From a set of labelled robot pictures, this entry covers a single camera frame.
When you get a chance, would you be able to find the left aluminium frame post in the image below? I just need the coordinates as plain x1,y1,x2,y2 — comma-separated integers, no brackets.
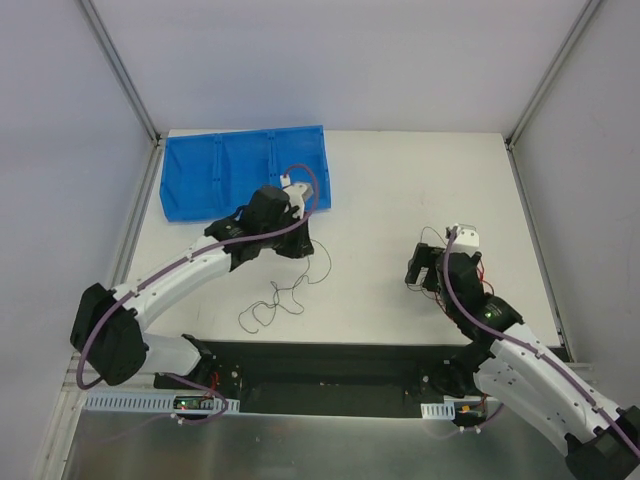
75,0,161,145

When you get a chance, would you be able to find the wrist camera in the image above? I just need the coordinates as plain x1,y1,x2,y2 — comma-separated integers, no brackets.
282,182,314,209
446,223,480,256

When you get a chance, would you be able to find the right white cable duct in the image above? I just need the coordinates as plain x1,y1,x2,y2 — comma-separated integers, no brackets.
420,401,456,421

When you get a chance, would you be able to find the red wire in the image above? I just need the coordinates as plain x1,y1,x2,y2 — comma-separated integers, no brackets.
432,239,496,321

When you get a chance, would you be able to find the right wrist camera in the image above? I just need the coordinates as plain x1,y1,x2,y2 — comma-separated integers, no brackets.
446,223,480,256

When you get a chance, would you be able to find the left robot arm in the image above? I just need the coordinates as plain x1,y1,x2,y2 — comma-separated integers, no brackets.
70,178,316,389

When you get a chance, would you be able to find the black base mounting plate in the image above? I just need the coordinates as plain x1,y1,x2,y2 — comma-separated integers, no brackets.
152,339,496,416

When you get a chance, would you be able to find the blue plastic divided bin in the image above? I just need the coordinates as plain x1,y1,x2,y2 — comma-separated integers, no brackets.
159,125,332,223

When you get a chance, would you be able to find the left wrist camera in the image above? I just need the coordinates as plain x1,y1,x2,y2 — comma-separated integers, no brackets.
282,182,314,209

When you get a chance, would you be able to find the right aluminium frame post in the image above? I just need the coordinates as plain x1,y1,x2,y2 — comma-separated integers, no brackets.
505,0,606,151

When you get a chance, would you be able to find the white cable duct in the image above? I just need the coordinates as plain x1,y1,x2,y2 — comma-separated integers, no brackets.
420,401,456,421
84,392,240,416

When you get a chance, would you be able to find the aluminium frame post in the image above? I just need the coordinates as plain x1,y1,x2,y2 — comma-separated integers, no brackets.
75,0,161,145
505,0,606,151

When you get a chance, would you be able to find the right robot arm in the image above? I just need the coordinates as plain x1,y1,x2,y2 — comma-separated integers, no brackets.
405,243,639,479

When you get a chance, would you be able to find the left white cable duct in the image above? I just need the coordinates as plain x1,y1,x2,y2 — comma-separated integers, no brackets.
84,392,240,416

